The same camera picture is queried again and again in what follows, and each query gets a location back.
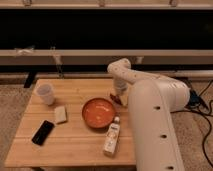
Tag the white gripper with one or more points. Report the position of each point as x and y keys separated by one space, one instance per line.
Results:
x=120 y=87

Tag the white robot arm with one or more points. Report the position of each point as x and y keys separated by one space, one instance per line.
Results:
x=151 y=99

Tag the white sponge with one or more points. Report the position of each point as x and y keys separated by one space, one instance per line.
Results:
x=60 y=114

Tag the orange bowl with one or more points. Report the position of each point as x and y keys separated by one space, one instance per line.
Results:
x=98 y=113

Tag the white bottle with label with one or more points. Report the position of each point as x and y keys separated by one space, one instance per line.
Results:
x=111 y=139

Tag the wooden table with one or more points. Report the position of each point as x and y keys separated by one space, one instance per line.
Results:
x=71 y=143

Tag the white plastic cup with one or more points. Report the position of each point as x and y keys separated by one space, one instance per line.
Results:
x=45 y=93

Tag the blue power adapter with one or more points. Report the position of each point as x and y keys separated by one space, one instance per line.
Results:
x=194 y=99

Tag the black rectangular device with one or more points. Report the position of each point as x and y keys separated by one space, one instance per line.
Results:
x=42 y=133

